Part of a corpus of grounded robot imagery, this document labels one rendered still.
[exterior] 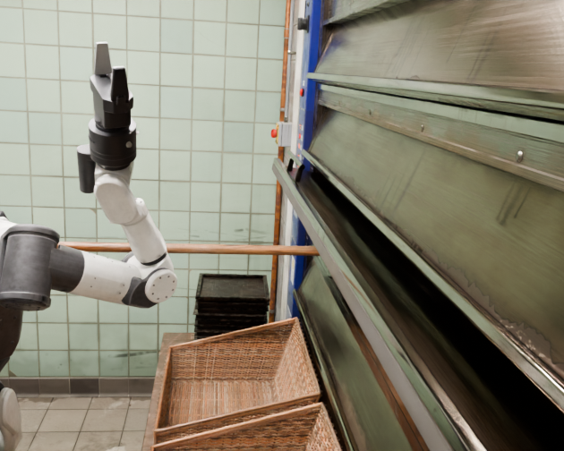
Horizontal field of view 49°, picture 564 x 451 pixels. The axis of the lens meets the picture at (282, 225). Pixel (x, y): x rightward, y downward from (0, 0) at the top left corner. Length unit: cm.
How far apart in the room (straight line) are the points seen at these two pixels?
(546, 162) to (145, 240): 86
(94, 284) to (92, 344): 212
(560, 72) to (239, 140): 247
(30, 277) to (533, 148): 88
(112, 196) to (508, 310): 78
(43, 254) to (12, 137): 200
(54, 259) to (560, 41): 94
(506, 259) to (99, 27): 254
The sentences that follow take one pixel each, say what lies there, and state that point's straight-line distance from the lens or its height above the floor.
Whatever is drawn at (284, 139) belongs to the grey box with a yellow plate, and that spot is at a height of 144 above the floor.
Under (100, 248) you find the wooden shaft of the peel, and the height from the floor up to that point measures 119.
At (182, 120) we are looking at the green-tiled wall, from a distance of 305.
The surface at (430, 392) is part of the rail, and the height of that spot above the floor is 144.
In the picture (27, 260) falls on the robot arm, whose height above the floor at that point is 137.
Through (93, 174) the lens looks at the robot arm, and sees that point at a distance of 128.
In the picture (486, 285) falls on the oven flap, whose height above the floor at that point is 149.
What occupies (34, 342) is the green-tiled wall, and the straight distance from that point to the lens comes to 347.
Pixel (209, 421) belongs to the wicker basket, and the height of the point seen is 76.
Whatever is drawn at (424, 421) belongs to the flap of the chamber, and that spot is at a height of 141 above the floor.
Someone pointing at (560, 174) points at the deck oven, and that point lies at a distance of 71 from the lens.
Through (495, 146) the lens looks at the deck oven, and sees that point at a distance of 85.
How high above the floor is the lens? 174
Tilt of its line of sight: 14 degrees down
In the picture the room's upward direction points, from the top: 3 degrees clockwise
